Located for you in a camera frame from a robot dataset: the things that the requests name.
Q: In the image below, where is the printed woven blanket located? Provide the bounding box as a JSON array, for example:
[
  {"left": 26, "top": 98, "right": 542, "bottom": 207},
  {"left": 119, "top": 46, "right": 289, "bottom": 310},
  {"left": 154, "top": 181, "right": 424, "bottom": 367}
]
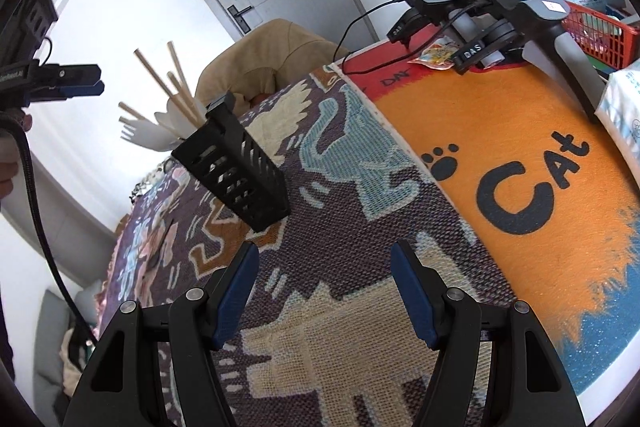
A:
[{"left": 97, "top": 69, "right": 521, "bottom": 427}]

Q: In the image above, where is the white plastic spoon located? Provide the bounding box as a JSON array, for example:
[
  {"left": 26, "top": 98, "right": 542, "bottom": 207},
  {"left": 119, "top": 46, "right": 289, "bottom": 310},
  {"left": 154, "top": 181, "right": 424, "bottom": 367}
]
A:
[{"left": 170, "top": 99, "right": 202, "bottom": 135}]

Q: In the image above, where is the thin black charging cable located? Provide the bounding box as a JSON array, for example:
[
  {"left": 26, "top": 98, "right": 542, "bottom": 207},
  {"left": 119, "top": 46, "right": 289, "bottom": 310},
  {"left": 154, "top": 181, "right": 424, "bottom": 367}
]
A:
[{"left": 331, "top": 0, "right": 402, "bottom": 64}]

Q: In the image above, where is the tan chair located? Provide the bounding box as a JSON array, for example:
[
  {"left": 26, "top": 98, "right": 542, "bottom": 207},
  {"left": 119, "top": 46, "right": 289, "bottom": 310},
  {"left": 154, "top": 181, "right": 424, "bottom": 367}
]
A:
[{"left": 195, "top": 19, "right": 342, "bottom": 116}]

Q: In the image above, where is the black slotted utensil holder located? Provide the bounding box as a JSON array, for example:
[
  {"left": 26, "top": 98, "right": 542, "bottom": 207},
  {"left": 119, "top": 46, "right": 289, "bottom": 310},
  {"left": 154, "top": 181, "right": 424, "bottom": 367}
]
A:
[{"left": 171, "top": 92, "right": 292, "bottom": 234}]

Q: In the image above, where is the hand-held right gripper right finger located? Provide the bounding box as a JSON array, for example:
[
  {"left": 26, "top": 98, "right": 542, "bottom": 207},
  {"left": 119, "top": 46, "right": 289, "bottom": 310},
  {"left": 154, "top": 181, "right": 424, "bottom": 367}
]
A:
[{"left": 390, "top": 241, "right": 586, "bottom": 427}]

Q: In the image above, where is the red plastic basket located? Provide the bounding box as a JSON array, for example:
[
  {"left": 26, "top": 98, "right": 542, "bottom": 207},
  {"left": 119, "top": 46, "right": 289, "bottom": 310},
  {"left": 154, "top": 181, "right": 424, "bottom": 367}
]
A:
[{"left": 561, "top": 0, "right": 640, "bottom": 71}]

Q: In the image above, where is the colourful snack packet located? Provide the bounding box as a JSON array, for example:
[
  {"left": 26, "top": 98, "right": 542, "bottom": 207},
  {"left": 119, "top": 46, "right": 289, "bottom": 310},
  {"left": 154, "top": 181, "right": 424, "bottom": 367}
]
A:
[{"left": 412, "top": 38, "right": 459, "bottom": 72}]

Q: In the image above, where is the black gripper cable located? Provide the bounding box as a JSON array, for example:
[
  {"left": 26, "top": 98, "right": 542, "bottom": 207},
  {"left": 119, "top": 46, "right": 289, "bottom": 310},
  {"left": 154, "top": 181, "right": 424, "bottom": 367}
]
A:
[{"left": 0, "top": 114, "right": 98, "bottom": 345}]

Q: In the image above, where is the orange cat mat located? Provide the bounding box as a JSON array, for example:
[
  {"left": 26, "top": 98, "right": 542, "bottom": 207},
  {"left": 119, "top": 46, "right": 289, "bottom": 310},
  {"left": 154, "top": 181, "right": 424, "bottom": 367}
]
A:
[{"left": 340, "top": 36, "right": 640, "bottom": 414}]

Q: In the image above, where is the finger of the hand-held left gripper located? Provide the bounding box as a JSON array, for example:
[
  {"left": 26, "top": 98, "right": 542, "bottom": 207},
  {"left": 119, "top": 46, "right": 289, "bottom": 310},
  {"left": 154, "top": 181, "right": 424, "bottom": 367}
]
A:
[
  {"left": 37, "top": 64, "right": 102, "bottom": 84},
  {"left": 37, "top": 80, "right": 106, "bottom": 101}
]

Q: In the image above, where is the black door handle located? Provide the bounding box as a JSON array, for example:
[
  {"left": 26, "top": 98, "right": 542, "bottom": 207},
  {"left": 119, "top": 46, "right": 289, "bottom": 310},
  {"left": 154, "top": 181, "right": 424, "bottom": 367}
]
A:
[{"left": 227, "top": 4, "right": 254, "bottom": 34}]

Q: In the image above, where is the person's left hand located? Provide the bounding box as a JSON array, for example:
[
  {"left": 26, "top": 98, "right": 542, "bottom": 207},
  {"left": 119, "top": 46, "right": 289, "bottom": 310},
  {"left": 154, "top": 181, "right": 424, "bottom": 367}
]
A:
[{"left": 0, "top": 113, "right": 34, "bottom": 202}]

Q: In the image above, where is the bamboo chopstick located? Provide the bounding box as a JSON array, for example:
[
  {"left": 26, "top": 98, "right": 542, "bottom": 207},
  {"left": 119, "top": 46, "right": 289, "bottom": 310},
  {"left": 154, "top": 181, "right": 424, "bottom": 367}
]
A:
[
  {"left": 166, "top": 70, "right": 195, "bottom": 108},
  {"left": 118, "top": 102, "right": 151, "bottom": 124},
  {"left": 167, "top": 40, "right": 207, "bottom": 118},
  {"left": 132, "top": 49, "right": 202, "bottom": 126}
]

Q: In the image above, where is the white tissue pack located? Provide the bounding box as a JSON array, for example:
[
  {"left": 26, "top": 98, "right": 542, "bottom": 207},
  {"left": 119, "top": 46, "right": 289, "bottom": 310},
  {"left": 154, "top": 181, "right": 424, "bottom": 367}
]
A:
[{"left": 594, "top": 57, "right": 640, "bottom": 188}]

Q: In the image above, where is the white plastic fork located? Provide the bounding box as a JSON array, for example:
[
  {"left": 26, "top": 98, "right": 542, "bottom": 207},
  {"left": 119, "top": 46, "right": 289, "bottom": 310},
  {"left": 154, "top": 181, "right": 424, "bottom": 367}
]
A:
[{"left": 120, "top": 118, "right": 177, "bottom": 151}]

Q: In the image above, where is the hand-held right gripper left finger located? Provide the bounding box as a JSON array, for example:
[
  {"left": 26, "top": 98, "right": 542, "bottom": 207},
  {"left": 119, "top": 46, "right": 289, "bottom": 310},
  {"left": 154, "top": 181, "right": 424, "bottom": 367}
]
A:
[{"left": 62, "top": 242, "right": 260, "bottom": 427}]

